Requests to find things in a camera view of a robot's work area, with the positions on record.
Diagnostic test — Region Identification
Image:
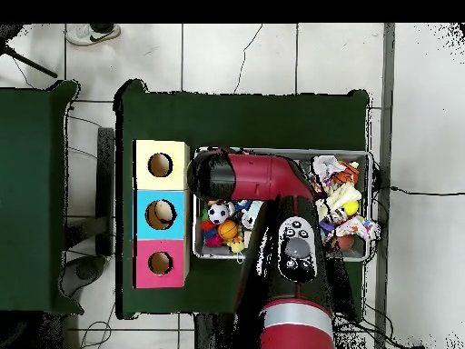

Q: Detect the wooden box with three holes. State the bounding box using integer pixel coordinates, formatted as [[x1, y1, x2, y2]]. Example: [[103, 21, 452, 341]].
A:
[[133, 139, 192, 290]]

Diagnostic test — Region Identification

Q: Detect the shallow clear mesh bin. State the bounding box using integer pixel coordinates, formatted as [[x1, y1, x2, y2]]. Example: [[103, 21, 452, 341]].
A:
[[192, 149, 373, 262]]

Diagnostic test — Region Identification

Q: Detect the small soccer ball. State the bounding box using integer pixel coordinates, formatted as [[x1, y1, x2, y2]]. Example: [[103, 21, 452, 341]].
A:
[[206, 203, 230, 225]]

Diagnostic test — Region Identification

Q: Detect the small orange basketball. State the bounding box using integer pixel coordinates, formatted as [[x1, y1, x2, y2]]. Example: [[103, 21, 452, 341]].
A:
[[217, 221, 239, 244]]

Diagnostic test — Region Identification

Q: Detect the dark green tablecloth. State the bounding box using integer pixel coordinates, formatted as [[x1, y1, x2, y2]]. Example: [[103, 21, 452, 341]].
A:
[[114, 78, 371, 321]]

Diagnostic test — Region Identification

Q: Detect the cream cloth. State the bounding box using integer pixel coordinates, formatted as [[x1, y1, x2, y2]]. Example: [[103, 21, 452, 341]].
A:
[[315, 181, 362, 223]]

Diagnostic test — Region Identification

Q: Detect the red-brown ball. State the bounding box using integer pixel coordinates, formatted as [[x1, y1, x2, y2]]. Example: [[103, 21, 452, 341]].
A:
[[333, 234, 356, 253]]

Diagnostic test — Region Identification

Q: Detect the black floor stand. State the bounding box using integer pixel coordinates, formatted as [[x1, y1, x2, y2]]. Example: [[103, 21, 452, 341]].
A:
[[61, 126, 116, 298]]

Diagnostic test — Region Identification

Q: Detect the dark green side table cloth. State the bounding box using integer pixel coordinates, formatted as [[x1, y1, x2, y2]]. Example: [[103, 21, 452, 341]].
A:
[[0, 79, 84, 315]]

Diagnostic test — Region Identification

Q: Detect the person's foot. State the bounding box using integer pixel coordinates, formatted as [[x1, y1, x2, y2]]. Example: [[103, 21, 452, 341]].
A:
[[64, 24, 122, 47]]

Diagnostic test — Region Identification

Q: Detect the black tripod leg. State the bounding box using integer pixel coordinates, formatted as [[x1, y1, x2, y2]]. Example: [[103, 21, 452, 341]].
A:
[[0, 24, 58, 80]]

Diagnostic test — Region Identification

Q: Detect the thin black floor cable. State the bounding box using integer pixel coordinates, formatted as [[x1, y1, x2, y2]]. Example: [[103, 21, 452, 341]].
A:
[[233, 24, 264, 95]]

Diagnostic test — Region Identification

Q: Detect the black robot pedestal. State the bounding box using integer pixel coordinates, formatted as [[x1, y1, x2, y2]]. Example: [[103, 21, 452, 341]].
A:
[[194, 312, 241, 349]]

